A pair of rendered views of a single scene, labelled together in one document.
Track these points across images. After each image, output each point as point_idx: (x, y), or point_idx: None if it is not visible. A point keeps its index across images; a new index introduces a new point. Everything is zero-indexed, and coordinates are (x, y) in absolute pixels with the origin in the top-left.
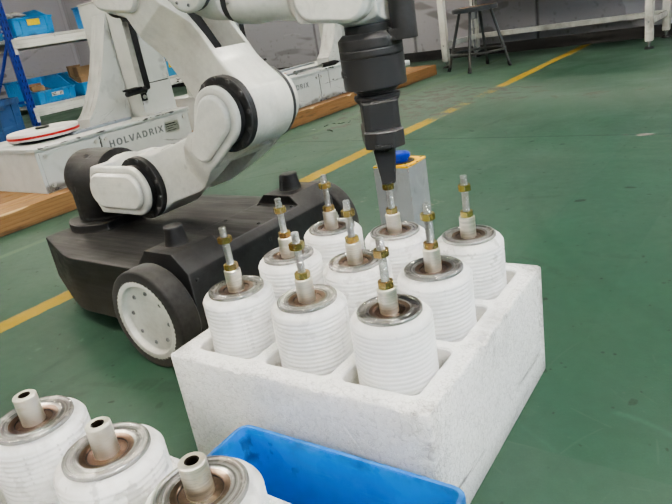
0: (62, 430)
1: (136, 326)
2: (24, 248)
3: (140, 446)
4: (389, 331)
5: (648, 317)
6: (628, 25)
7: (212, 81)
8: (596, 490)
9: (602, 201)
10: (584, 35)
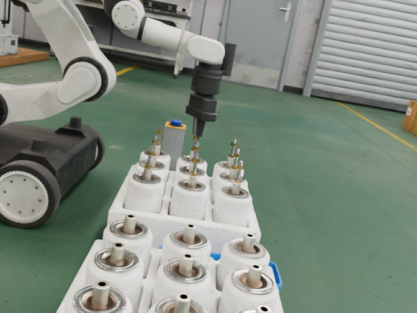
0: (150, 233)
1: (2, 201)
2: None
3: (202, 236)
4: (243, 200)
5: (260, 211)
6: (161, 61)
7: (83, 59)
8: (283, 271)
9: (208, 158)
10: (136, 59)
